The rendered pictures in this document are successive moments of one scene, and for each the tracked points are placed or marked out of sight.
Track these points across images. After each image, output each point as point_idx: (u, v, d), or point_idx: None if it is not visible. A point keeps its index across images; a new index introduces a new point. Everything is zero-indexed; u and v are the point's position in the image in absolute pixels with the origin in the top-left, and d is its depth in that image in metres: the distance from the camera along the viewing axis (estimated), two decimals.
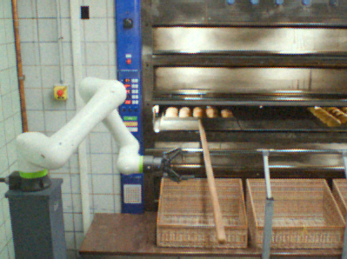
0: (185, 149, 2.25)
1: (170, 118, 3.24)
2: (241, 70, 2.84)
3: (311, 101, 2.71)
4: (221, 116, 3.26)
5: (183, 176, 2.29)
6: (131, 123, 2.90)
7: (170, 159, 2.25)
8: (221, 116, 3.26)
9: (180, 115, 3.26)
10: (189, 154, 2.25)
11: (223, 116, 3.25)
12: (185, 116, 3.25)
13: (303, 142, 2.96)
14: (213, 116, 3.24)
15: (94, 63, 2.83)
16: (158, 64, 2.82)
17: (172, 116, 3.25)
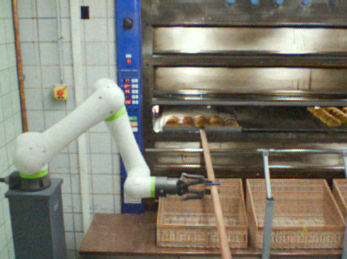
0: (210, 180, 1.94)
1: (169, 128, 2.97)
2: (241, 70, 2.84)
3: (311, 101, 2.71)
4: (225, 126, 2.99)
5: (206, 190, 1.95)
6: (131, 123, 2.90)
7: (188, 183, 1.93)
8: (225, 124, 2.99)
9: (180, 123, 3.00)
10: (213, 185, 1.93)
11: (228, 125, 2.98)
12: (186, 125, 2.98)
13: (303, 142, 2.96)
14: (216, 124, 2.98)
15: (94, 63, 2.83)
16: (158, 64, 2.82)
17: (172, 124, 2.98)
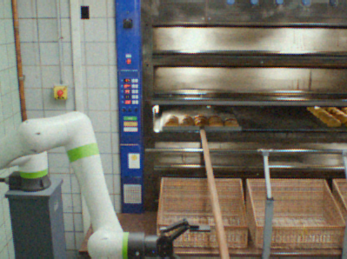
0: (196, 224, 1.42)
1: (169, 128, 2.97)
2: (241, 70, 2.84)
3: (311, 101, 2.71)
4: (225, 126, 2.99)
5: None
6: (131, 123, 2.90)
7: (170, 239, 1.42)
8: (225, 124, 2.99)
9: (180, 123, 3.00)
10: (201, 231, 1.41)
11: (228, 125, 2.98)
12: (186, 125, 2.98)
13: (303, 142, 2.96)
14: (216, 124, 2.98)
15: (94, 63, 2.83)
16: (158, 64, 2.82)
17: (172, 124, 2.98)
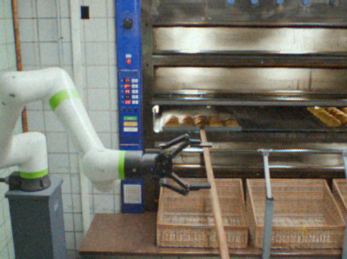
0: (196, 140, 1.34)
1: (169, 128, 2.97)
2: (241, 70, 2.84)
3: (311, 101, 2.71)
4: (225, 126, 2.99)
5: (192, 184, 1.37)
6: (131, 123, 2.90)
7: (170, 156, 1.34)
8: (225, 124, 2.99)
9: (180, 123, 3.00)
10: (203, 147, 1.33)
11: (228, 125, 2.98)
12: (186, 125, 2.98)
13: (303, 142, 2.96)
14: (216, 124, 2.98)
15: (94, 63, 2.83)
16: (158, 64, 2.82)
17: (172, 124, 2.98)
